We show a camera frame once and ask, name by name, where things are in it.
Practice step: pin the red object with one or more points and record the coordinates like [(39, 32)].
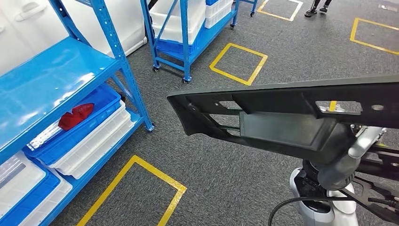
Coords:
[(74, 117)]

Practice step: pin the yellow floor tape square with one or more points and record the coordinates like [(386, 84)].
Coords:
[(353, 29)]

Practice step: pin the black plastic plate frame part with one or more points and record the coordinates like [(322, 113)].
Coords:
[(280, 131)]

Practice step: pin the blue wheeled shelf rack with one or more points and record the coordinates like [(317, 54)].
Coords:
[(186, 46)]

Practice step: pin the white car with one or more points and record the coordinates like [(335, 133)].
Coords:
[(18, 40)]

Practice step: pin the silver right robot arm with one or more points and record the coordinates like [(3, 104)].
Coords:
[(315, 215)]

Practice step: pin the blue metal shelf rack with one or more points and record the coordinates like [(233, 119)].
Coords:
[(46, 75)]

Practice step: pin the silver metal parts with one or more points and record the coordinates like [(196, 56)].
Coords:
[(43, 137)]

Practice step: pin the person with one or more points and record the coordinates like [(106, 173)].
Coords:
[(310, 12)]

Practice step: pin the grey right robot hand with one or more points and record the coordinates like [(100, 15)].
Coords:
[(335, 174)]

